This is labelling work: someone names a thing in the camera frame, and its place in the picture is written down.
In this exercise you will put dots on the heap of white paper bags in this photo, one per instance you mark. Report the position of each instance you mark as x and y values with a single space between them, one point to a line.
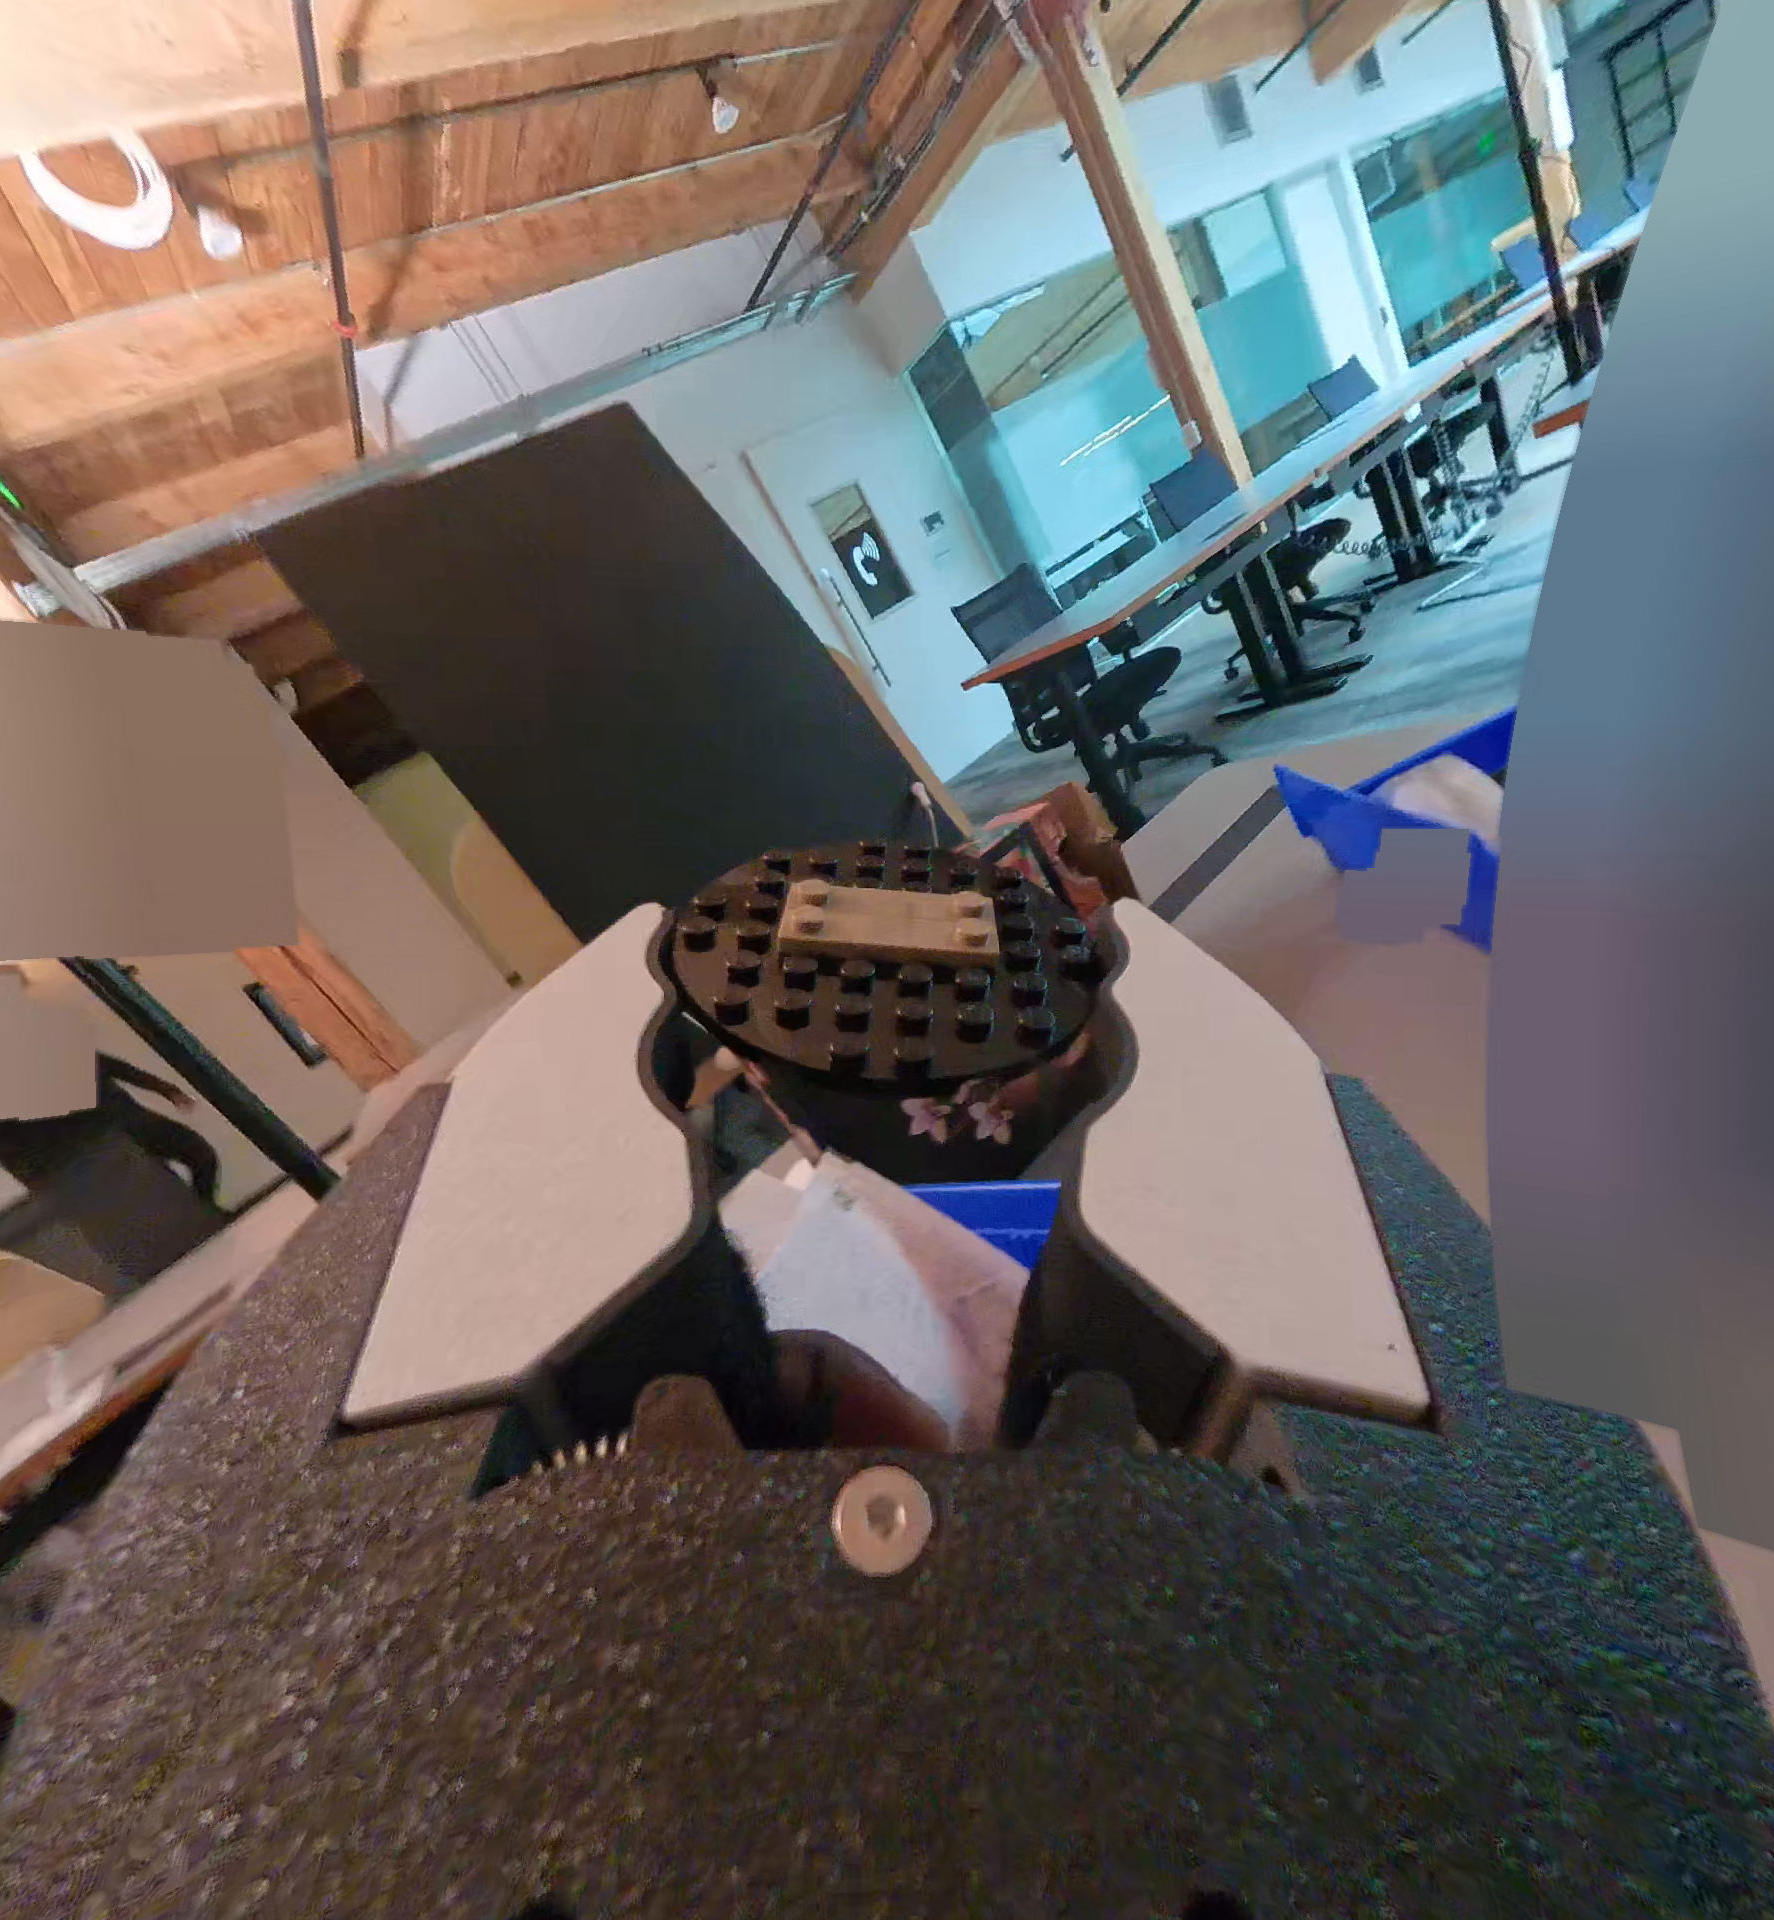
1440 797

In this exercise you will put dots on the black phone icon sign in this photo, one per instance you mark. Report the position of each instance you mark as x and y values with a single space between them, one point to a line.
869 558

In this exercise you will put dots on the pale wooden chair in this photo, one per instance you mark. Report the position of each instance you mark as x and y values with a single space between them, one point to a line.
2 1321

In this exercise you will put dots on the light stand with panel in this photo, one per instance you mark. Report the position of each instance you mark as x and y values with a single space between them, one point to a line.
1539 198

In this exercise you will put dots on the blue plastic bin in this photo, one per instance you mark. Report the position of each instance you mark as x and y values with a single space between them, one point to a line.
1337 820
986 1220

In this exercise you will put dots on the black orchid lego box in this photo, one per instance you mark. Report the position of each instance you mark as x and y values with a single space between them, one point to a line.
961 1121

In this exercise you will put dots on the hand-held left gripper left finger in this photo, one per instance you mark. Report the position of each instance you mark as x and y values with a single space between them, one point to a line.
524 1172

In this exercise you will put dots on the wooden table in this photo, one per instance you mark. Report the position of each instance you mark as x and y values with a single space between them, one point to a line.
14 1479
1200 558

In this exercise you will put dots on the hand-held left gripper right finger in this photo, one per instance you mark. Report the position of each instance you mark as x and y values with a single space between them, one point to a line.
1246 1184

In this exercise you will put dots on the round black lego assembly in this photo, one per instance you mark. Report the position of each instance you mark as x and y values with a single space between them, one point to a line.
888 1027

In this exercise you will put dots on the white track light bulb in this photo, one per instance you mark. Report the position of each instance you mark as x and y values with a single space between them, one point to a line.
220 234
716 106

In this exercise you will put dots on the black office chair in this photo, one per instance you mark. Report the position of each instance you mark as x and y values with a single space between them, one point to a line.
1309 558
1113 690

